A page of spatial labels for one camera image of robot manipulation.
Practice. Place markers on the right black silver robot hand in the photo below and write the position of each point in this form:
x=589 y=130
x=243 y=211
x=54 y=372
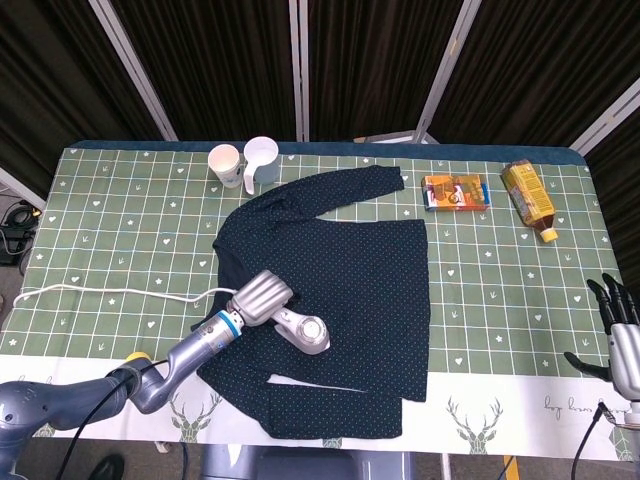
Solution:
x=625 y=360

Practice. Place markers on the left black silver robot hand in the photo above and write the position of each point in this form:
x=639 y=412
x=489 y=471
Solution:
x=262 y=297

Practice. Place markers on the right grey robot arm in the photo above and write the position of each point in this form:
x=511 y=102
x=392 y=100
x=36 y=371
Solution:
x=629 y=412

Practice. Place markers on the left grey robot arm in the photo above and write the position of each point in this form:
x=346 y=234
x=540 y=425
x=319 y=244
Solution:
x=165 y=370

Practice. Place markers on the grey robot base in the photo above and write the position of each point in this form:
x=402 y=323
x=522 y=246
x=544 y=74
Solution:
x=300 y=462

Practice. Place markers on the navy dotted long-sleeve shirt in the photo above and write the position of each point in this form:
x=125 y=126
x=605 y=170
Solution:
x=360 y=280

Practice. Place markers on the white paper cup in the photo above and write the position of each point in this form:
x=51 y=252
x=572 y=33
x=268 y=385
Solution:
x=226 y=165

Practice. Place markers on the green checked tablecloth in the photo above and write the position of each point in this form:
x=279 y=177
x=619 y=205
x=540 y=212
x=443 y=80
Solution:
x=500 y=300

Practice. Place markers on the yellow ball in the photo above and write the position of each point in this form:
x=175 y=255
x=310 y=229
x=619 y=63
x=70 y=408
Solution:
x=136 y=357

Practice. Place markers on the yellow-capped tea bottle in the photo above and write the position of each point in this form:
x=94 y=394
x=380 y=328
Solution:
x=527 y=195

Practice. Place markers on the orange snack box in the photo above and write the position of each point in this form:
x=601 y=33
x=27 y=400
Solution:
x=455 y=194

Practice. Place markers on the black shoe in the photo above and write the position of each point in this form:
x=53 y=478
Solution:
x=109 y=467

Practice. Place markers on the white partition frame post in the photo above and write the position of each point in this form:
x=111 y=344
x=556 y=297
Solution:
x=132 y=70
x=447 y=70
x=299 y=70
x=607 y=117

